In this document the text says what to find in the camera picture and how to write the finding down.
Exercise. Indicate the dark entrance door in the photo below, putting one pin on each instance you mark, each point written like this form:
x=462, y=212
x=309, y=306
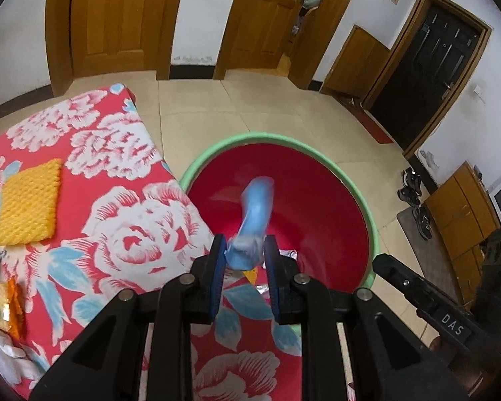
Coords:
x=428, y=67

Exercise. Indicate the blue plastic curved piece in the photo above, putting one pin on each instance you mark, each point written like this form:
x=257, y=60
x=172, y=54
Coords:
x=245, y=250

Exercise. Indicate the closed wooden door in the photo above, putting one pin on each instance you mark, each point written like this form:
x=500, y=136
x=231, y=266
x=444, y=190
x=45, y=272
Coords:
x=93, y=37

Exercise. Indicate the wooden low cabinet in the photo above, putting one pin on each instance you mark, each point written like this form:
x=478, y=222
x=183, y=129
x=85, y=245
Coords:
x=358, y=64

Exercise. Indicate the red basin green rim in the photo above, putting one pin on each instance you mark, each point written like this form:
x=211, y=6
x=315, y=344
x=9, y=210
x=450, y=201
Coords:
x=317, y=212

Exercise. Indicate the white cloth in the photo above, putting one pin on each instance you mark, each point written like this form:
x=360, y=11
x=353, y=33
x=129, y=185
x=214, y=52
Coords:
x=15, y=365

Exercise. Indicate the wooden cupboard near wall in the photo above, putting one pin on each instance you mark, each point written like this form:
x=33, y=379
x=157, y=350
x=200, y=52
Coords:
x=464, y=217

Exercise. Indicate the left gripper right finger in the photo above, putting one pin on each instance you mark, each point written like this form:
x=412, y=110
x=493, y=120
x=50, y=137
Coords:
x=281, y=270

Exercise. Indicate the open wooden door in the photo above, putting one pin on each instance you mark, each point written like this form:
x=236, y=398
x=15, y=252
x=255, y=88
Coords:
x=257, y=33

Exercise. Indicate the right hand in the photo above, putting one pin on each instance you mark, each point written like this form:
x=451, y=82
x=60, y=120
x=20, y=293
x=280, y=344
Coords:
x=438, y=348

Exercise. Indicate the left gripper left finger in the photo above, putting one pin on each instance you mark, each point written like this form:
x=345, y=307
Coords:
x=208, y=271

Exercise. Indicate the yellow knitted cloth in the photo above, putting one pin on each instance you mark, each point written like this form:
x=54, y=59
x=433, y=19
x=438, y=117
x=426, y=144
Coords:
x=28, y=212

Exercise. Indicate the orange snack bag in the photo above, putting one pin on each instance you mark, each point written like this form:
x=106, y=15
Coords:
x=12, y=316

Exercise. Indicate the red floral tablecloth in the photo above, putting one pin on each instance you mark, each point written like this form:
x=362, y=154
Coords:
x=123, y=221

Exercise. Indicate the red door mat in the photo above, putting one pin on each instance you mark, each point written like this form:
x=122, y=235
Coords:
x=371, y=126

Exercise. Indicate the grey floor mat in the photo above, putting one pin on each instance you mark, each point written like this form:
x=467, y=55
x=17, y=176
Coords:
x=431, y=256

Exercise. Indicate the black shoes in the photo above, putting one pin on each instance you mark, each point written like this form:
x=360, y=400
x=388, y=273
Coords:
x=411, y=193

